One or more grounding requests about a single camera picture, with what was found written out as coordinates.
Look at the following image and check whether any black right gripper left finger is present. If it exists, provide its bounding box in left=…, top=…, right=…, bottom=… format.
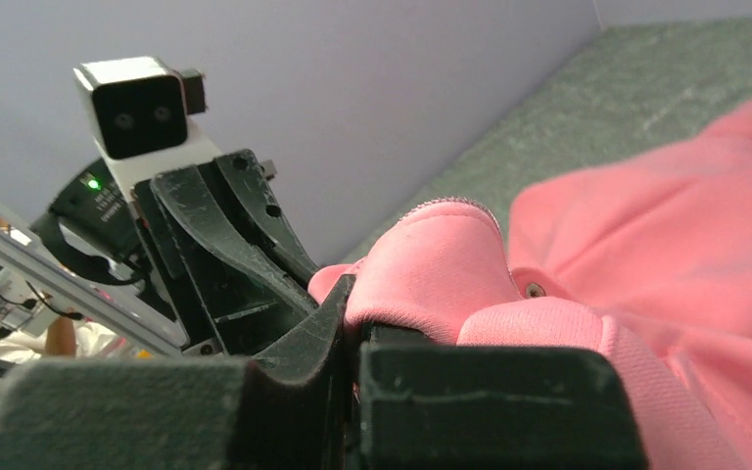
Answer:
left=0, top=275, right=354, bottom=469

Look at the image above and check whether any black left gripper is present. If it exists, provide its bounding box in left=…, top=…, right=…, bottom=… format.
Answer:
left=30, top=149, right=317, bottom=355

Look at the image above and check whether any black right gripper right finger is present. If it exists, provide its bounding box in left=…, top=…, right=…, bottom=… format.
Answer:
left=357, top=324, right=649, bottom=469

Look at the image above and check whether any pink zip-up jacket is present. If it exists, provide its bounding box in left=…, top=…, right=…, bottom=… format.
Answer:
left=308, top=100, right=752, bottom=469

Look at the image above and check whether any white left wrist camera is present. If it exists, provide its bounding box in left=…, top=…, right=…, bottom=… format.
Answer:
left=72, top=56, right=222, bottom=204

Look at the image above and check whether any aluminium frame rail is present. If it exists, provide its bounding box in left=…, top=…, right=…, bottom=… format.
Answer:
left=0, top=203, right=185, bottom=357

